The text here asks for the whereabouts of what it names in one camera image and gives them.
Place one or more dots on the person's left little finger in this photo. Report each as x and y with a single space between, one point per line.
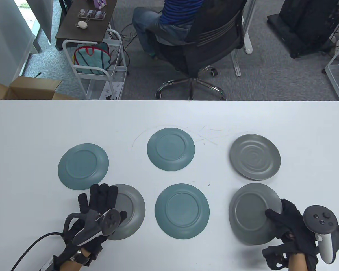
84 203

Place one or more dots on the person's left hand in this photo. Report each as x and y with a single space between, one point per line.
97 203

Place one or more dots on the smartphone with patterned case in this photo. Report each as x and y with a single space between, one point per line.
92 14

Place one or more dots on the grey right glove controller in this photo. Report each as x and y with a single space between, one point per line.
320 220

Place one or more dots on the white computer mouse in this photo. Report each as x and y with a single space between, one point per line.
82 24

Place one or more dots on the person's left forearm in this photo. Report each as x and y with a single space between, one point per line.
69 266

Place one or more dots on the grey left glove controller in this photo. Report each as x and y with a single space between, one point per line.
101 223

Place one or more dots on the person's right forearm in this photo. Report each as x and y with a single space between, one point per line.
298 264

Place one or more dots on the person's right hand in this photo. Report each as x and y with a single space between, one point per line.
295 225

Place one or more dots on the grey glove controller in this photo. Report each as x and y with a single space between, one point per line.
101 223
320 220

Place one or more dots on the teal bag with red trim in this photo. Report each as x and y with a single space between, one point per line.
91 59

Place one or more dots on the person's right thumb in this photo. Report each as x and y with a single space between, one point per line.
274 215

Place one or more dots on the cardboard box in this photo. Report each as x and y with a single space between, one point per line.
31 87

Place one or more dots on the black office chair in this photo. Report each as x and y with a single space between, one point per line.
203 42

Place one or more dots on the dark brown desk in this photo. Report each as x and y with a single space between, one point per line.
84 31

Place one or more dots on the purple box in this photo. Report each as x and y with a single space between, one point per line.
100 3

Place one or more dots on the person's left thumb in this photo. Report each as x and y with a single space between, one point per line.
123 216

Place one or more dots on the teal plate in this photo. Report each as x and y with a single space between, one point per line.
83 166
171 149
182 211

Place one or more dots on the grey ridged plate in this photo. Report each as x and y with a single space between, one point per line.
255 157

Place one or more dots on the person's left middle finger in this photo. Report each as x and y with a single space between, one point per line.
104 196

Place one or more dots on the white desk leg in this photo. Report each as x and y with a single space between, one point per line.
247 34

